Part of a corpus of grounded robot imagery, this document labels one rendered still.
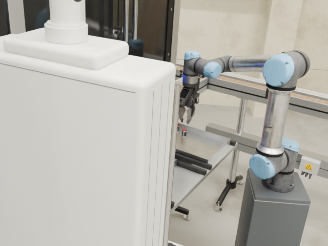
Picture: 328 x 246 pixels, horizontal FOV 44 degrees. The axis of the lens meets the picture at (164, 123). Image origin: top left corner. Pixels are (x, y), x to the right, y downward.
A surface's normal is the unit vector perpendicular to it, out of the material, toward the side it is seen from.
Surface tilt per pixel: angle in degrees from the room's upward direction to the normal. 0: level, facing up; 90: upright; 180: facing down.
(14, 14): 90
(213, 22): 90
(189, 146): 0
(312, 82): 90
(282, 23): 90
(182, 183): 0
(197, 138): 0
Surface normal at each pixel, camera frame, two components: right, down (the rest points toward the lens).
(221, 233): 0.06, -0.90
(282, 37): -0.06, 0.42
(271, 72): -0.70, 0.14
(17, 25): 0.85, 0.26
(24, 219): -0.40, 0.36
